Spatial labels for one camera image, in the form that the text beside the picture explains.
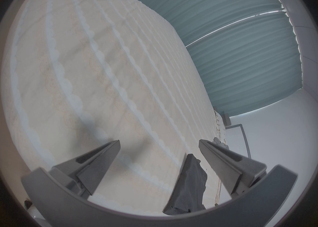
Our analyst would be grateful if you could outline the black T-shirt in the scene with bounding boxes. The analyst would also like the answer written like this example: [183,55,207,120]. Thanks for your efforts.
[163,153,208,216]

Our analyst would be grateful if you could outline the bed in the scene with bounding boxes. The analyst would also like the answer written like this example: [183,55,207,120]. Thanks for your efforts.
[0,0,252,218]

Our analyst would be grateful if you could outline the grey bedside table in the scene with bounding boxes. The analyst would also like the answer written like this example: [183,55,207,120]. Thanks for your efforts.
[214,107,231,126]

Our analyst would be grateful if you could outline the white printed pillow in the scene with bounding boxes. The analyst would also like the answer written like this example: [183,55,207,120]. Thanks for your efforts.
[214,110,228,144]

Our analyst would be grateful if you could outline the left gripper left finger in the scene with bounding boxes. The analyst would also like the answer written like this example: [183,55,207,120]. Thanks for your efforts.
[51,140,121,196]

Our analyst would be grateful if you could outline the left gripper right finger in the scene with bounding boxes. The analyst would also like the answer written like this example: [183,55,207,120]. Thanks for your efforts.
[199,139,267,195]

